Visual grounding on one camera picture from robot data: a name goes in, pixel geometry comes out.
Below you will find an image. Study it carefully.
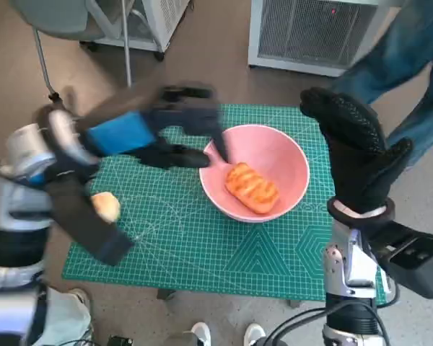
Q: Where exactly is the pink bowl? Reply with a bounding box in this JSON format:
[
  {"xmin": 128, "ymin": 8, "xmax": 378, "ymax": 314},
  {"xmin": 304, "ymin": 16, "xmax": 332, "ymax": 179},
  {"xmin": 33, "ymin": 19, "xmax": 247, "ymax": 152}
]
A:
[{"xmin": 198, "ymin": 124, "xmax": 311, "ymax": 223}]

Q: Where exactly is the seated person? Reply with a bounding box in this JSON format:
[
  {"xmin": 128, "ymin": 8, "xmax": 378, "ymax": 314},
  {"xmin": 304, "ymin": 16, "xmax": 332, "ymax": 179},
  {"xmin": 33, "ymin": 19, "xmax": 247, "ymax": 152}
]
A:
[{"xmin": 38, "ymin": 286, "xmax": 95, "ymax": 346}]

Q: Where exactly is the black left hand blue tape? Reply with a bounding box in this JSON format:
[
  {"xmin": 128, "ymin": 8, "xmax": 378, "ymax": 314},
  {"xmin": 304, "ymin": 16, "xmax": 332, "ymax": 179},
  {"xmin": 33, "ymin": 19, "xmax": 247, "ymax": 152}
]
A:
[{"xmin": 84, "ymin": 85, "xmax": 231, "ymax": 170}]

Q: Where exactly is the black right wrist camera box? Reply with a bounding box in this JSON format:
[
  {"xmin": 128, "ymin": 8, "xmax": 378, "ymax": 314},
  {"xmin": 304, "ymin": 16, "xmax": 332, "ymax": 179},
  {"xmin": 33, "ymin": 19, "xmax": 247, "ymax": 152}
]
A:
[{"xmin": 367, "ymin": 220, "xmax": 433, "ymax": 301}]

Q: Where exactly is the white unit with grille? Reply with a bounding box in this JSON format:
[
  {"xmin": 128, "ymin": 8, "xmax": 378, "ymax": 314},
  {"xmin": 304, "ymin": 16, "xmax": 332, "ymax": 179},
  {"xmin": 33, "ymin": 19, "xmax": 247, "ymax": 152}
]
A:
[{"xmin": 248, "ymin": 0, "xmax": 400, "ymax": 79}]

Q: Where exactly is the white mesh cabinet on castors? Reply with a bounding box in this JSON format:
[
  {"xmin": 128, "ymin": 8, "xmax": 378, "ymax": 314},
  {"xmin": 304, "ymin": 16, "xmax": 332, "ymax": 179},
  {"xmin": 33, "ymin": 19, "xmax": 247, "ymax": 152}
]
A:
[{"xmin": 78, "ymin": 0, "xmax": 195, "ymax": 62}]

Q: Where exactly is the long striped toy bread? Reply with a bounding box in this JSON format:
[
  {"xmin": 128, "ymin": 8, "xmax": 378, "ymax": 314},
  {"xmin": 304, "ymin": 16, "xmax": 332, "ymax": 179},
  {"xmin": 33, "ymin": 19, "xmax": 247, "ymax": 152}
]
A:
[{"xmin": 224, "ymin": 161, "xmax": 280, "ymax": 216}]

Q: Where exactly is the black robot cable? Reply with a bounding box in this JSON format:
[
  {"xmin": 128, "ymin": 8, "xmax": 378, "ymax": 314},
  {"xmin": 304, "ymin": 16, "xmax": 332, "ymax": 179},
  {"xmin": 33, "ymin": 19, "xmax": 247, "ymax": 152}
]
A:
[{"xmin": 266, "ymin": 301, "xmax": 400, "ymax": 346}]

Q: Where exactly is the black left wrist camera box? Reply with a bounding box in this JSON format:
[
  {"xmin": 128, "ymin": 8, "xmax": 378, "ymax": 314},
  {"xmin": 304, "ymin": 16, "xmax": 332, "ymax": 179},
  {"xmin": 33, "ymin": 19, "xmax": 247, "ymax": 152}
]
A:
[{"xmin": 44, "ymin": 169, "xmax": 136, "ymax": 268}]

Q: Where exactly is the person's foot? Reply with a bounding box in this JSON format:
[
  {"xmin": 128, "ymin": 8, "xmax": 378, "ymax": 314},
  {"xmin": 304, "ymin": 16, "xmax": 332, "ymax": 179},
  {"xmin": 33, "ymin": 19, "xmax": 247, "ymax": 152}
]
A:
[
  {"xmin": 191, "ymin": 321, "xmax": 213, "ymax": 346},
  {"xmin": 245, "ymin": 322, "xmax": 268, "ymax": 346}
]

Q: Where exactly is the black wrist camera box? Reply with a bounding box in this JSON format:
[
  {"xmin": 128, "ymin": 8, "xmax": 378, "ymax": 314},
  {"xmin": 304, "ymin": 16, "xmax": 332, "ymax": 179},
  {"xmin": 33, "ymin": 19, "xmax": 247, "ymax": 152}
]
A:
[
  {"xmin": 367, "ymin": 220, "xmax": 433, "ymax": 301},
  {"xmin": 44, "ymin": 169, "xmax": 136, "ymax": 268}
]

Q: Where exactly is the round toy bread bun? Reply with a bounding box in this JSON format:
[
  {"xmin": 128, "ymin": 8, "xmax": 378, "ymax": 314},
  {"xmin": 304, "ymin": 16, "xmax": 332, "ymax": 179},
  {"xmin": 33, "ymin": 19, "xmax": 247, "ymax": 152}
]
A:
[{"xmin": 90, "ymin": 191, "xmax": 121, "ymax": 223}]

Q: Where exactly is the grey chair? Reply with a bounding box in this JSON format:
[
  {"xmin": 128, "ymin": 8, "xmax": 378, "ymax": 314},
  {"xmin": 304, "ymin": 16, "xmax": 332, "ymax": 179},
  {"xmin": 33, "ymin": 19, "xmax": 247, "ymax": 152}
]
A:
[{"xmin": 7, "ymin": 0, "xmax": 135, "ymax": 102}]

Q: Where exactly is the black knitted gloved right hand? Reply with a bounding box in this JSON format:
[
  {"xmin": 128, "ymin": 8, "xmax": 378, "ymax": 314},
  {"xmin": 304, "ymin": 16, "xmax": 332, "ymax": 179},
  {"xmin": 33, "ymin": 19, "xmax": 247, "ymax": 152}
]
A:
[{"xmin": 299, "ymin": 86, "xmax": 414, "ymax": 216}]

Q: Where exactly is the standing person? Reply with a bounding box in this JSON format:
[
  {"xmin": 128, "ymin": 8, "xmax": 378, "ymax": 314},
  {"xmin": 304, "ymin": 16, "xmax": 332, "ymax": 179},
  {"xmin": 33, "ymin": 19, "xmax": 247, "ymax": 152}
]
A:
[{"xmin": 331, "ymin": 0, "xmax": 433, "ymax": 167}]

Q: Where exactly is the green cutting mat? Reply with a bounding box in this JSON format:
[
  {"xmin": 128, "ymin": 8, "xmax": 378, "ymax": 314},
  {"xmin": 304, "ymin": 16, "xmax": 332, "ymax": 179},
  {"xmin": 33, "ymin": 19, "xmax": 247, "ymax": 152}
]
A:
[{"xmin": 61, "ymin": 103, "xmax": 391, "ymax": 304}]

